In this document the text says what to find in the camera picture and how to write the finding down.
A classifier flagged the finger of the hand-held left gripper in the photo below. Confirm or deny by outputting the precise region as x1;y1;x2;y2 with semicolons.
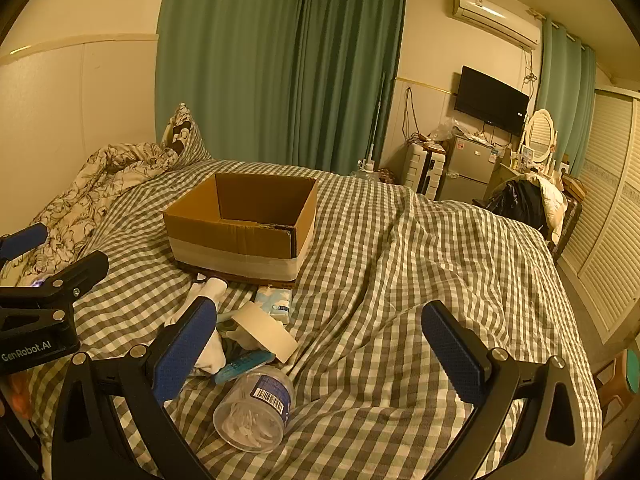
0;251;110;322
0;223;49;264

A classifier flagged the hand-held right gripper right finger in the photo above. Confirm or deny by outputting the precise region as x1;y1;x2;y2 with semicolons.
421;301;601;480

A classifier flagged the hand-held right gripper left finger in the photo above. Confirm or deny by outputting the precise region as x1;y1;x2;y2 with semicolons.
51;297;218;480

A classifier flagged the blue plastic tube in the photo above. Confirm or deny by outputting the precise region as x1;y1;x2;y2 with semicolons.
214;350;276;386

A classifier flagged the beige tape roll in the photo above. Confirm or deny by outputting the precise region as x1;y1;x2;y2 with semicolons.
232;301;299;365

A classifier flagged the clear cotton swab jar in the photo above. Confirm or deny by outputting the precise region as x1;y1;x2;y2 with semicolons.
213;365;295;453

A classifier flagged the tissue packet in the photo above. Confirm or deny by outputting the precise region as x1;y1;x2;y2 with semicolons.
254;286;292;326

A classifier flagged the brown cardboard box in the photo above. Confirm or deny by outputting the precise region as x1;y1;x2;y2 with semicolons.
162;171;319;291

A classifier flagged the floral duvet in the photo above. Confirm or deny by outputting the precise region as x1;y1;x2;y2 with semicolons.
0;142;173;286

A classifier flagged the black jacket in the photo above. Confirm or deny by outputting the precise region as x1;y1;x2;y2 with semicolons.
487;178;551;233

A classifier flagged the small wooden stool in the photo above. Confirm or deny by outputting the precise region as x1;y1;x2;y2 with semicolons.
595;350;637;426

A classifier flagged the checkered pillow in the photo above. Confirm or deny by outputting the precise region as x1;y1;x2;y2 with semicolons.
159;103;213;166

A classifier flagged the brown wooden chair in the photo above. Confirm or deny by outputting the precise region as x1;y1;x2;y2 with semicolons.
550;175;588;261

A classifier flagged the white jacket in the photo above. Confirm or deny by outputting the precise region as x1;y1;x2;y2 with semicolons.
530;172;568;231

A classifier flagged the silver small fridge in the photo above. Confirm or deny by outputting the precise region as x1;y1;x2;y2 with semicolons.
439;135;501;203

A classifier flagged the white suitcase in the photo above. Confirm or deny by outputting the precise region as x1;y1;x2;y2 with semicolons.
404;142;447;196

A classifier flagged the dressing table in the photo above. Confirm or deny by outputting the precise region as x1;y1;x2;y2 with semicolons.
492;147;571;196

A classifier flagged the white louvered wardrobe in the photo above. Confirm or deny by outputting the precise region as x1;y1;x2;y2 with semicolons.
555;87;640;346

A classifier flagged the clear plastic bag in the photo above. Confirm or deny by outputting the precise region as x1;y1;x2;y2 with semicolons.
430;117;461;143

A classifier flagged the white oval mirror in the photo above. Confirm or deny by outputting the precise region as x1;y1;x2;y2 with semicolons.
525;109;557;166

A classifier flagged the mop pole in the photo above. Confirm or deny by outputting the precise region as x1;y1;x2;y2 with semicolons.
367;72;388;171

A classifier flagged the green curtain with eyelets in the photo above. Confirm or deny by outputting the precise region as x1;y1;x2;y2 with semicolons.
532;15;598;178

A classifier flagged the white air conditioner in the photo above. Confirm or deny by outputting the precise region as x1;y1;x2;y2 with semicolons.
446;0;543;51

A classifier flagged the hanging wall cable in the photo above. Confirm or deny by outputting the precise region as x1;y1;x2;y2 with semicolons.
402;86;426;143

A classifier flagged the black wall television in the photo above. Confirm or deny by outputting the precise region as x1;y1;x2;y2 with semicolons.
454;65;531;136

